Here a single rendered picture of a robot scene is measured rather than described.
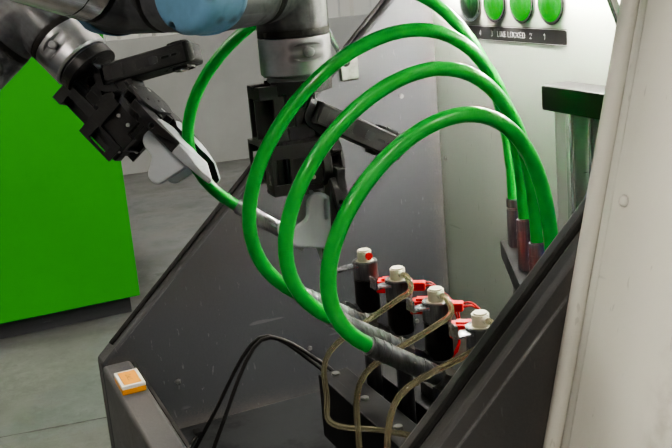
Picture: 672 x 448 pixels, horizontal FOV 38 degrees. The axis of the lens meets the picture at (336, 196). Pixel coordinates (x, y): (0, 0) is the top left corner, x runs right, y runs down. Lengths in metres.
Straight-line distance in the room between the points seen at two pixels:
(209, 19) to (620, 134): 0.37
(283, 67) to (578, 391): 0.43
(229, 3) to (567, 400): 0.45
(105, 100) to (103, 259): 3.19
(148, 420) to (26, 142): 3.07
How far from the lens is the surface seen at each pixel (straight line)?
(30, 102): 4.17
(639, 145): 0.73
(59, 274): 4.31
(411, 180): 1.46
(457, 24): 1.12
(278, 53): 0.99
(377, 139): 1.04
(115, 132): 1.15
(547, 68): 1.22
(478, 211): 1.41
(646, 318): 0.72
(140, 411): 1.21
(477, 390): 0.77
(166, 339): 1.37
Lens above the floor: 1.46
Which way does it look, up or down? 14 degrees down
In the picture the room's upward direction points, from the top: 5 degrees counter-clockwise
